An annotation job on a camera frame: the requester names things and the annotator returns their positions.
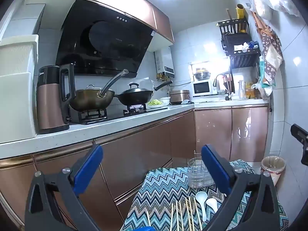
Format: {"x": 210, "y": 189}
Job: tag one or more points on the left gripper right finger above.
{"x": 261, "y": 212}

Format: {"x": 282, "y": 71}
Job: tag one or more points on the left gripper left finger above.
{"x": 42, "y": 210}

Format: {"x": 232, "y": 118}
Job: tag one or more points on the white ceramic spoon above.
{"x": 201, "y": 198}
{"x": 212, "y": 203}

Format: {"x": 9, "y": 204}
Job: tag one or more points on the beige trash bin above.
{"x": 274, "y": 165}

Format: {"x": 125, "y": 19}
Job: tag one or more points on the orange food package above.
{"x": 250, "y": 90}

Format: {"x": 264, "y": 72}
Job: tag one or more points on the clear utensil holder with rack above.
{"x": 198, "y": 174}

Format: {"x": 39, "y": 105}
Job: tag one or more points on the clear glass bottle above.
{"x": 242, "y": 92}

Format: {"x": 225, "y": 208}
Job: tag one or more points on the brown patterned hanging apron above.
{"x": 270, "y": 59}

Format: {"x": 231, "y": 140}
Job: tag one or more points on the zigzag patterned table cloth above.
{"x": 161, "y": 188}

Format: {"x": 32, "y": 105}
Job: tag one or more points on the copper black electric kettle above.
{"x": 55, "y": 90}

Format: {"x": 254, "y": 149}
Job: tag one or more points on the white microwave oven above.
{"x": 203, "y": 88}

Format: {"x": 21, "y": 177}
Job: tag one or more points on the steel bowl on microwave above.
{"x": 202, "y": 75}

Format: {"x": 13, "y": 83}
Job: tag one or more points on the black gas stove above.
{"x": 96, "y": 116}

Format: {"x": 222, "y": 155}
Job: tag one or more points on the copper rice cooker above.
{"x": 178, "y": 96}

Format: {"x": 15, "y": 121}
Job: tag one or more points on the yellow roll on rack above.
{"x": 240, "y": 11}

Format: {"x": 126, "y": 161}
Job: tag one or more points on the plate of chopped greens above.
{"x": 156, "y": 103}

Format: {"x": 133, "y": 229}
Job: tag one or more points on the black wok with lid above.
{"x": 136, "y": 95}

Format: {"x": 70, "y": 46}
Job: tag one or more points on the white water heater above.
{"x": 164, "y": 62}

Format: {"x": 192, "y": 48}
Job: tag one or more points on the white storage box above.
{"x": 19, "y": 56}

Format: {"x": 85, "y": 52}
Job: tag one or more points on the black range hood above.
{"x": 100, "y": 41}

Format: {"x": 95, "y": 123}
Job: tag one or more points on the black wall dish rack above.
{"x": 238, "y": 44}

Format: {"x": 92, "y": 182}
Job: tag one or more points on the bronze wok with steel handle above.
{"x": 96, "y": 98}

